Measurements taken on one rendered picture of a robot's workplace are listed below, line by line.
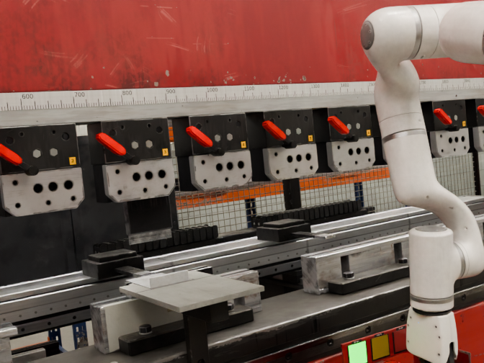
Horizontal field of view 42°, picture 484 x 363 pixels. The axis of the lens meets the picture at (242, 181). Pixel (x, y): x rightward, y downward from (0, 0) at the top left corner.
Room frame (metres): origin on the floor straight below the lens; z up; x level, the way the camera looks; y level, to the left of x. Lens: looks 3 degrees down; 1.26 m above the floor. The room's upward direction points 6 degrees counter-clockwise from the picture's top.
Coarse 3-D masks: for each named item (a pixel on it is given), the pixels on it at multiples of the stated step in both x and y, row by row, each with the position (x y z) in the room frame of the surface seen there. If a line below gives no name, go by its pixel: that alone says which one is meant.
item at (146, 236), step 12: (132, 204) 1.30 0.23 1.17; (144, 204) 1.32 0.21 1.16; (156, 204) 1.33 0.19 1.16; (168, 204) 1.35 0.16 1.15; (132, 216) 1.30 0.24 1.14; (144, 216) 1.32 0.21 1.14; (156, 216) 1.33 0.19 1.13; (168, 216) 1.35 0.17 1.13; (132, 228) 1.30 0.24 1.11; (144, 228) 1.32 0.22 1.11; (156, 228) 1.33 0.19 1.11; (168, 228) 1.35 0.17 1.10; (132, 240) 1.31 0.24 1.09; (144, 240) 1.32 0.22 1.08
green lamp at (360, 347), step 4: (356, 344) 1.27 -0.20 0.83; (360, 344) 1.28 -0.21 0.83; (364, 344) 1.28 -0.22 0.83; (352, 348) 1.27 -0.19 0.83; (356, 348) 1.27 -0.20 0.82; (360, 348) 1.28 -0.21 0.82; (364, 348) 1.28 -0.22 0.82; (352, 352) 1.26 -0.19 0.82; (356, 352) 1.27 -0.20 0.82; (360, 352) 1.27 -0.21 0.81; (364, 352) 1.28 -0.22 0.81; (352, 356) 1.26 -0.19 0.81; (356, 356) 1.27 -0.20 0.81; (360, 356) 1.27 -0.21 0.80; (364, 356) 1.28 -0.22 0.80; (352, 360) 1.26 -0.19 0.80; (356, 360) 1.27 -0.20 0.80; (360, 360) 1.27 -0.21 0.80; (364, 360) 1.28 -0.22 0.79
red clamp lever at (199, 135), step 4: (188, 128) 1.32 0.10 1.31; (192, 128) 1.31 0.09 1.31; (196, 128) 1.32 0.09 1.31; (188, 132) 1.32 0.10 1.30; (192, 132) 1.31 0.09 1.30; (196, 132) 1.32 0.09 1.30; (200, 132) 1.33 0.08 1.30; (192, 136) 1.32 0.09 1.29; (196, 136) 1.32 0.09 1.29; (200, 136) 1.32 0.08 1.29; (204, 136) 1.33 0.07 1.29; (196, 140) 1.34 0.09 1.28; (200, 140) 1.32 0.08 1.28; (204, 140) 1.33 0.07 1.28; (208, 140) 1.33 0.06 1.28; (200, 144) 1.34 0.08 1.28; (204, 144) 1.33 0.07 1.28; (208, 144) 1.33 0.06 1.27; (212, 144) 1.34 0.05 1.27; (212, 148) 1.34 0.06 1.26; (216, 148) 1.35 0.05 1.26; (220, 148) 1.34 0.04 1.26; (212, 152) 1.36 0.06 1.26; (216, 152) 1.34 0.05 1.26; (220, 152) 1.34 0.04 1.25; (224, 152) 1.35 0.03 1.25
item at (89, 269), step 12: (108, 252) 1.54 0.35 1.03; (120, 252) 1.52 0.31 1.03; (132, 252) 1.51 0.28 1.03; (84, 264) 1.52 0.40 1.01; (96, 264) 1.45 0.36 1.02; (108, 264) 1.46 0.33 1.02; (120, 264) 1.48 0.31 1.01; (132, 264) 1.50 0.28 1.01; (96, 276) 1.46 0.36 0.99; (108, 276) 1.46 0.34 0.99; (132, 276) 1.39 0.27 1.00; (144, 276) 1.35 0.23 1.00
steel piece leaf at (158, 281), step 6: (162, 276) 1.23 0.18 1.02; (168, 276) 1.24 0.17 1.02; (174, 276) 1.25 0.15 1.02; (180, 276) 1.25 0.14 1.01; (186, 276) 1.26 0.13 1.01; (132, 282) 1.30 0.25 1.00; (138, 282) 1.29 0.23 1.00; (144, 282) 1.28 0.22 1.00; (150, 282) 1.22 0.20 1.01; (156, 282) 1.22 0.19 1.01; (162, 282) 1.23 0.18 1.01; (168, 282) 1.24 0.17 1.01; (174, 282) 1.24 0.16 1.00; (180, 282) 1.25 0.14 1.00; (150, 288) 1.22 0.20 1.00
